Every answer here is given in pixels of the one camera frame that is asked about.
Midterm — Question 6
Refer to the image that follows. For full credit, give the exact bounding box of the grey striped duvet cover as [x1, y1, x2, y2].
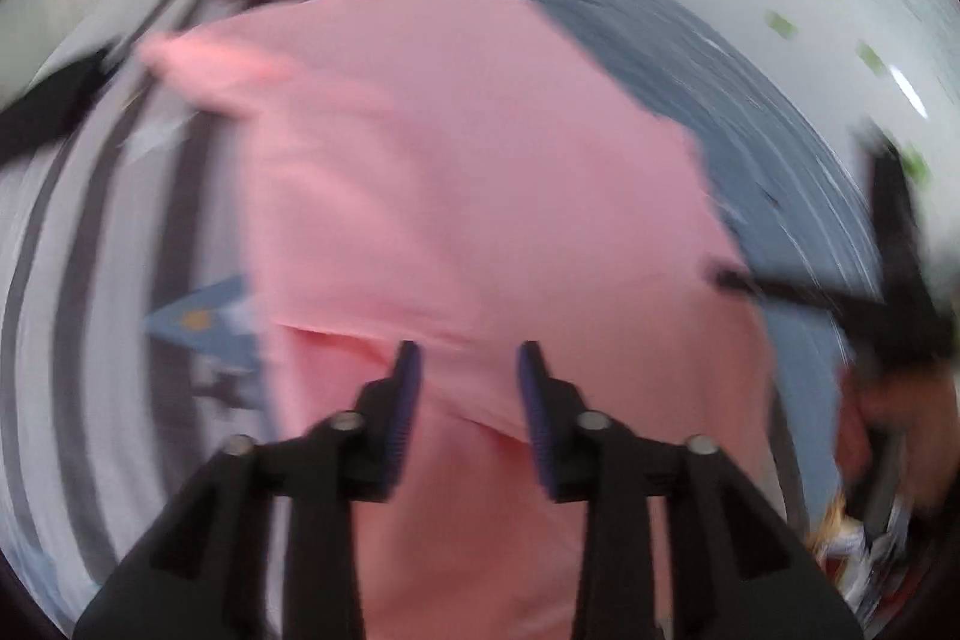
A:
[0, 0, 893, 618]

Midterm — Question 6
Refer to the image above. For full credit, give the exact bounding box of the black garment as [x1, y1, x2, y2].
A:
[0, 44, 113, 165]

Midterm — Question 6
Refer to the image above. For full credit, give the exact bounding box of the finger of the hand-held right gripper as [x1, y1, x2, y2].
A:
[709, 269, 848, 320]

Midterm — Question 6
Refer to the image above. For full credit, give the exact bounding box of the person's right hand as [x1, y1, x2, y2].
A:
[836, 362, 960, 513]

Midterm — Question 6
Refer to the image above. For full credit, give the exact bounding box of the colourful printed packet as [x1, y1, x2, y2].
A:
[810, 490, 938, 618]

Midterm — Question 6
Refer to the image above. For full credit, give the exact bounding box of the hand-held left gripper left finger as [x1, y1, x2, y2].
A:
[73, 340, 422, 640]

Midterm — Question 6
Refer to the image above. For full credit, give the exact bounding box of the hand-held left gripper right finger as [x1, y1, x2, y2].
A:
[516, 340, 867, 640]

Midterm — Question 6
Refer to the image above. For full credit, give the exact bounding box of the pink printed t-shirt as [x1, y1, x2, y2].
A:
[139, 0, 788, 640]

